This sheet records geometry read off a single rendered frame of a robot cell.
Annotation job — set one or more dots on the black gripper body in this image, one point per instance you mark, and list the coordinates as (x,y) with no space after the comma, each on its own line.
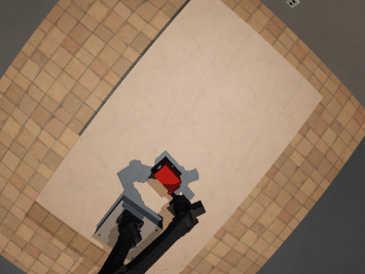
(179,201)

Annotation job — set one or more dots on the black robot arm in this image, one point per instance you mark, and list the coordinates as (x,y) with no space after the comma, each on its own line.
(129,228)

